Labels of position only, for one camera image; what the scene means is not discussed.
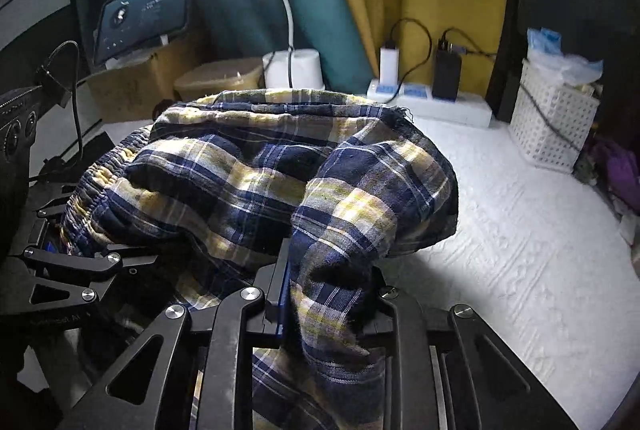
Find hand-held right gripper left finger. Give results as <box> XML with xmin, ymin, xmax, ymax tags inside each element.
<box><xmin>55</xmin><ymin>255</ymin><xmax>291</xmax><ymax>430</ymax></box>

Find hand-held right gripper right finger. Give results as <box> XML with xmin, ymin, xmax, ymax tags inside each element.
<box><xmin>360</xmin><ymin>285</ymin><xmax>576</xmax><ymax>430</ymax></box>

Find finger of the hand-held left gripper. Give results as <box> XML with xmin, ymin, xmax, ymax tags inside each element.
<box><xmin>30</xmin><ymin>200</ymin><xmax>68</xmax><ymax>241</ymax></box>
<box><xmin>20</xmin><ymin>237</ymin><xmax>161</xmax><ymax>311</ymax></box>

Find plaid pants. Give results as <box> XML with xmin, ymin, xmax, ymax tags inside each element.
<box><xmin>60</xmin><ymin>88</ymin><xmax>460</xmax><ymax>430</ymax></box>

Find cardboard box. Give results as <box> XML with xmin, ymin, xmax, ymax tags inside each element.
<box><xmin>87</xmin><ymin>38</ymin><xmax>206</xmax><ymax>123</ymax></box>

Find tablet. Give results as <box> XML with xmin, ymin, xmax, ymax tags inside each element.
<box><xmin>94</xmin><ymin>0</ymin><xmax>190</xmax><ymax>65</ymax></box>

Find brown lidded container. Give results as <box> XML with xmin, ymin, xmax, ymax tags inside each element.
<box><xmin>174</xmin><ymin>58</ymin><xmax>266</xmax><ymax>102</ymax></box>

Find white desk lamp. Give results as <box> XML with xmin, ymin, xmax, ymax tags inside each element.
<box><xmin>167</xmin><ymin>0</ymin><xmax>326</xmax><ymax>92</ymax></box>

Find white power strip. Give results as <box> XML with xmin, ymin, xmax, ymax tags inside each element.
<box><xmin>367</xmin><ymin>79</ymin><xmax>493</xmax><ymax>128</ymax></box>

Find white charger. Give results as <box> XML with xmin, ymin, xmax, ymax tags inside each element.
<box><xmin>379</xmin><ymin>45</ymin><xmax>400</xmax><ymax>86</ymax></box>

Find black charger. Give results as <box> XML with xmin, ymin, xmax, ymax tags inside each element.
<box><xmin>432</xmin><ymin>39</ymin><xmax>463</xmax><ymax>102</ymax></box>

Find purple cloth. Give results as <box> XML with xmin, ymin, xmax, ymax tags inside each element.
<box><xmin>590</xmin><ymin>137</ymin><xmax>640</xmax><ymax>211</ymax></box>

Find teal curtain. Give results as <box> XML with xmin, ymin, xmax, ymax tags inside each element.
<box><xmin>75</xmin><ymin>0</ymin><xmax>376</xmax><ymax>91</ymax></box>

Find white perforated basket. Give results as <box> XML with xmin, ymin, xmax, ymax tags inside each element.
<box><xmin>509</xmin><ymin>58</ymin><xmax>601</xmax><ymax>173</ymax></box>

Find blue plastic bag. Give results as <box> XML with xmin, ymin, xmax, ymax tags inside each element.
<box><xmin>526</xmin><ymin>27</ymin><xmax>603</xmax><ymax>86</ymax></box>

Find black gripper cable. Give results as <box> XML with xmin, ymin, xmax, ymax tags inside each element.
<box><xmin>36</xmin><ymin>40</ymin><xmax>86</xmax><ymax>153</ymax></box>

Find black charger cable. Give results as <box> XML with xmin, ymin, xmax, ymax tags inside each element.
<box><xmin>445</xmin><ymin>28</ymin><xmax>566</xmax><ymax>146</ymax></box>

